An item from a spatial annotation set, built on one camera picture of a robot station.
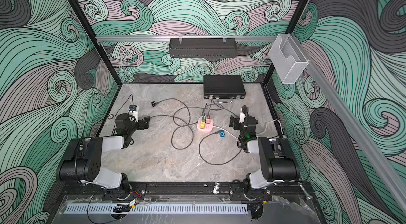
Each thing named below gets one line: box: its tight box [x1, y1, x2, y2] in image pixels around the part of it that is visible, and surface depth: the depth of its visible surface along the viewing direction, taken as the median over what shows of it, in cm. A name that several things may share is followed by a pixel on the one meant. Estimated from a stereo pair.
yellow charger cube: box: [199, 120, 206, 130], surface depth 92 cm
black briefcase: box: [203, 75, 246, 104], surface depth 116 cm
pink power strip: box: [196, 117, 214, 134], surface depth 94 cm
